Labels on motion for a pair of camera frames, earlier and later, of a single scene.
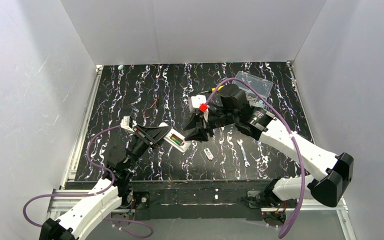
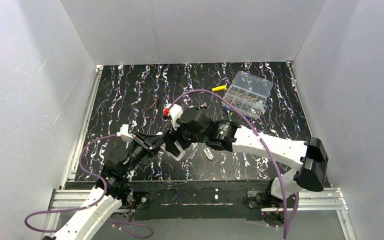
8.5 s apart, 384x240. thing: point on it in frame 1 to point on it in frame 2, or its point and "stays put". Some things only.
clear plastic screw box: (262, 86) stays put
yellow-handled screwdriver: (213, 89) stays put
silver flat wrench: (240, 142) stays put
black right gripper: (207, 120) to (173, 140)
